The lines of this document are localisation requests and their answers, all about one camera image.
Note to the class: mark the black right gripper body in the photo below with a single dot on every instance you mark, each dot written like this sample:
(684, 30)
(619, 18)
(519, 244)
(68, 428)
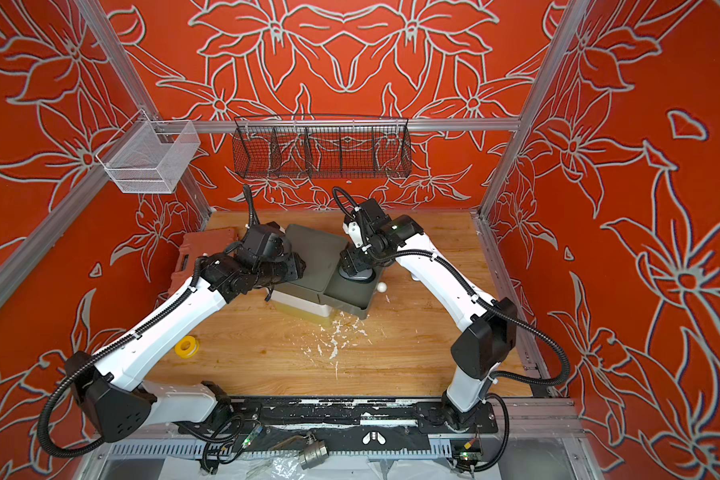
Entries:
(356, 264)

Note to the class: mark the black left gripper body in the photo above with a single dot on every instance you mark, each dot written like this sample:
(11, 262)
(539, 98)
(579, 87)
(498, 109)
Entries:
(289, 267)

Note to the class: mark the grey black computer mouse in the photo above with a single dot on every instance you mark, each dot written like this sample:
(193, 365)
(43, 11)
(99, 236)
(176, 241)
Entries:
(360, 275)

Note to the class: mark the grey top drawer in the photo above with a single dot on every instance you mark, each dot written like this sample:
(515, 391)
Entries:
(349, 295)

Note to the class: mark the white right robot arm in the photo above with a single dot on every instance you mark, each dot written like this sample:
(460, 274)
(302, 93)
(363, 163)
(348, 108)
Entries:
(487, 327)

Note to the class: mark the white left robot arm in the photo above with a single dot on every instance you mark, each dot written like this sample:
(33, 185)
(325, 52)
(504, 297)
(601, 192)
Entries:
(109, 385)

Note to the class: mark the yellow tape roll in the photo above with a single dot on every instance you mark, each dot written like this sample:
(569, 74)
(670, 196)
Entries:
(187, 347)

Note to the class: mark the metal cylindrical fitting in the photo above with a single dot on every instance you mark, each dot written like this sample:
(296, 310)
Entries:
(313, 455)

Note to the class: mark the black wire wall basket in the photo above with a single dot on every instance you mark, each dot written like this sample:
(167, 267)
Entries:
(328, 147)

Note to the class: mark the white mesh wall basket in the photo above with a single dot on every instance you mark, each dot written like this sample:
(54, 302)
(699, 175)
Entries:
(149, 156)

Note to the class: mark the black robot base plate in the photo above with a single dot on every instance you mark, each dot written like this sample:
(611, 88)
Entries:
(393, 427)

